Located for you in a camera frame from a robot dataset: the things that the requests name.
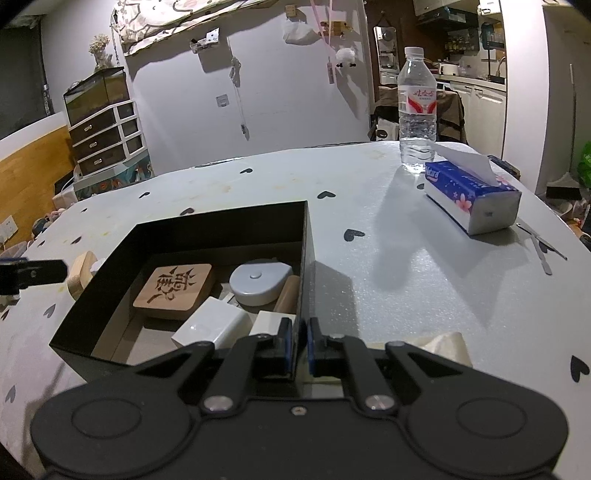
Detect black cardboard box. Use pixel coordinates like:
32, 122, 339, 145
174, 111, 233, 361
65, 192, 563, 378
48, 200, 317, 385

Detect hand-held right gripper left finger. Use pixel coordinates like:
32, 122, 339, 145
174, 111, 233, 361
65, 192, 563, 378
136, 318, 296, 413

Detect plain wooden block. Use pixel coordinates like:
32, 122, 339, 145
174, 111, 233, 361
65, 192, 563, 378
66, 251, 98, 301

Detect wall mirror rack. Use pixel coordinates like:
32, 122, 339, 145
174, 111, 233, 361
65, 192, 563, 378
372, 25, 398, 84

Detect white drawer unit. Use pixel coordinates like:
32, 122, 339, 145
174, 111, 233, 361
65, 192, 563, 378
69, 100, 149, 176

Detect small white box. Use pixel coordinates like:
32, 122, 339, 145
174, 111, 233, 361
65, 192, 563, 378
249, 310, 297, 338

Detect teal printed box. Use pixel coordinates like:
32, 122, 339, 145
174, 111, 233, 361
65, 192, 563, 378
73, 159, 153, 199

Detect printed wall cloth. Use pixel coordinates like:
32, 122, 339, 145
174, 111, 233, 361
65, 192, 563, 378
110, 0, 264, 56

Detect pink ribbon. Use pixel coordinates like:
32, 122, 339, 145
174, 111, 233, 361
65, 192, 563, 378
311, 0, 336, 84

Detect clear wall hook box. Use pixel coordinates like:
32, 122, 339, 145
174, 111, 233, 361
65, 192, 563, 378
189, 28, 221, 53

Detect clear water bottle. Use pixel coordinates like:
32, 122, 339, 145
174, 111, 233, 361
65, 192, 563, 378
397, 45, 437, 174

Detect wooden cylinder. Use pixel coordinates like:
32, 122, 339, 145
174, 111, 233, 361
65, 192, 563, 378
274, 275, 301, 315

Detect white kitchen cabinets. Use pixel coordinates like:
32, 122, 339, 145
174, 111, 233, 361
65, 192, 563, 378
413, 0, 476, 17

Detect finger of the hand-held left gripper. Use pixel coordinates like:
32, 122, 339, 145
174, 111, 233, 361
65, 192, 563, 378
0, 259, 68, 296

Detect white appliance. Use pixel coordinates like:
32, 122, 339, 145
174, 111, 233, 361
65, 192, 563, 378
52, 165, 84, 204

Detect hanging white cable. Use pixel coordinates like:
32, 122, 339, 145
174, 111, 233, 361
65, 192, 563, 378
229, 56, 250, 140

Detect dried flower vase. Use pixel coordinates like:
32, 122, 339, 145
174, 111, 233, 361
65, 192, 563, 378
89, 34, 114, 70

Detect metal tweezers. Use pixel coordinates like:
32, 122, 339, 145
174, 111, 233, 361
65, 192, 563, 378
516, 222, 568, 260

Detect pile of plush slippers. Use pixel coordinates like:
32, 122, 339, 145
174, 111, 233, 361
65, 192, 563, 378
30, 207, 66, 241

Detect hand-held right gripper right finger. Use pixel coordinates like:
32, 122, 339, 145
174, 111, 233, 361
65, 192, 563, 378
308, 318, 472, 413

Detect white wall pouch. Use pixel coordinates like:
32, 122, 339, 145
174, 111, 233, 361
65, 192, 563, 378
282, 20, 320, 45

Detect glass fish tank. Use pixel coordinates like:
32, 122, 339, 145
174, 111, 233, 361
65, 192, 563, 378
63, 66, 130, 127

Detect blue tissue pack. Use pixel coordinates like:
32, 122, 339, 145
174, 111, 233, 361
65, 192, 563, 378
423, 141, 523, 236

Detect carved wooden block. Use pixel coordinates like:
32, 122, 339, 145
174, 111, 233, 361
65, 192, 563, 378
133, 263, 216, 320

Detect white charger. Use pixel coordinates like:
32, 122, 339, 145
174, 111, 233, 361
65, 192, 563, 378
171, 296, 250, 350

